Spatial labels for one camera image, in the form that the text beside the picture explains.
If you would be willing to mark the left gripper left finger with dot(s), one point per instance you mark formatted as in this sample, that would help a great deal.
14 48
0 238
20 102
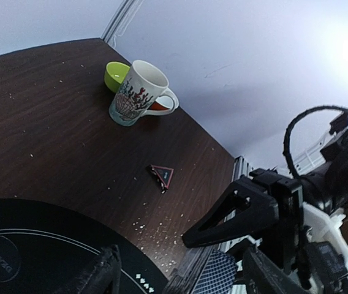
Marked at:
101 275

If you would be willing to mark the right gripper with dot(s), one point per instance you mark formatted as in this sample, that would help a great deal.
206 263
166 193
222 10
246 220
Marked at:
245 208

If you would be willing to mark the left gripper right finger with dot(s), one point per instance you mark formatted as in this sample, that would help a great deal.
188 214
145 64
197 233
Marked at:
186 274

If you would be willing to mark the grey ridged card holder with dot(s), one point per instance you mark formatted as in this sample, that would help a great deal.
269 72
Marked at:
218 274

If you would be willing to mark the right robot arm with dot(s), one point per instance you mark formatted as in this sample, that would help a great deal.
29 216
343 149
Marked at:
278 242

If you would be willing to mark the black round poker mat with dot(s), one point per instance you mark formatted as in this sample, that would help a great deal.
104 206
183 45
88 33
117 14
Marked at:
56 243

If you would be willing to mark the red triangle all-in marker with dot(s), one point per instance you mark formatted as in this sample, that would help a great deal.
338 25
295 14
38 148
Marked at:
163 176

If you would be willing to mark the orange white small bowl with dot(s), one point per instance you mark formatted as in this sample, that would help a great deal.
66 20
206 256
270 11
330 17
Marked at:
162 103

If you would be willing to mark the white floral ceramic mug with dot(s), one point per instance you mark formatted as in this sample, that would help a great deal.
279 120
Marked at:
143 85

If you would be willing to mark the lime green small bowl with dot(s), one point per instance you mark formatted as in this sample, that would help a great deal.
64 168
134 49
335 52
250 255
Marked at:
115 73

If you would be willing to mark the right aluminium frame post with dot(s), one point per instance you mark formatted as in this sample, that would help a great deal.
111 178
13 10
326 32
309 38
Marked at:
120 21

